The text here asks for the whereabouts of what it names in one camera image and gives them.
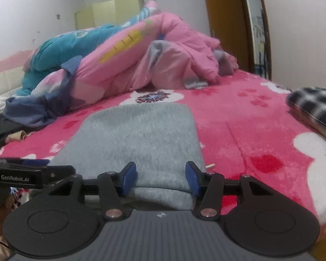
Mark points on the wooden door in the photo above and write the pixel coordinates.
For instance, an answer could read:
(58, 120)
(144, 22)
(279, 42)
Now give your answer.
(222, 19)

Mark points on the teal quilt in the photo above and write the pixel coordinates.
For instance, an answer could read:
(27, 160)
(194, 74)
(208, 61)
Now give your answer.
(59, 49)

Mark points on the beige cloth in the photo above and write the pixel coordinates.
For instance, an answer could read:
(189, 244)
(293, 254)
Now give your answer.
(16, 136)

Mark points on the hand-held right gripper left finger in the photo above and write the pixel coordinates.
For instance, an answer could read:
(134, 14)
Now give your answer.
(127, 179)

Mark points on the grey pants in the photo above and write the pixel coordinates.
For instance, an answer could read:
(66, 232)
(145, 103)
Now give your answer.
(138, 136)

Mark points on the cream wardrobe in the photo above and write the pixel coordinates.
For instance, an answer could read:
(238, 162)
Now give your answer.
(111, 13)

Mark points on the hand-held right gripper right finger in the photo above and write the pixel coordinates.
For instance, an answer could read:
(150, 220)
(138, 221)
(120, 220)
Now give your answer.
(193, 178)

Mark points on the cream and pink headboard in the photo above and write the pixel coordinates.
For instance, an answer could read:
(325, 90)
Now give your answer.
(5, 78)

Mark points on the dark grey garment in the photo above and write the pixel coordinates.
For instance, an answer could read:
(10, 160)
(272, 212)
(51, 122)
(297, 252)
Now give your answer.
(0, 130)

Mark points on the blue garment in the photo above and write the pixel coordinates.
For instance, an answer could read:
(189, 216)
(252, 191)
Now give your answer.
(35, 111)

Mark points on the pink floral bed sheet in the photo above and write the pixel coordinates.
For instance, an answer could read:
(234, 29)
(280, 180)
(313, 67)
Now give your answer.
(247, 119)

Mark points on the black and white checked cloth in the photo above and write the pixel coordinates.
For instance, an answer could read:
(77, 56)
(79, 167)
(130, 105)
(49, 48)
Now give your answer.
(315, 106)

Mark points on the pink floral quilt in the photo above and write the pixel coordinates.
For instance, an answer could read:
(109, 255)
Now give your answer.
(173, 46)

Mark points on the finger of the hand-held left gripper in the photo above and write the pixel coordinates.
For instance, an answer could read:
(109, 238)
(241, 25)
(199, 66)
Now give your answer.
(57, 174)
(32, 162)

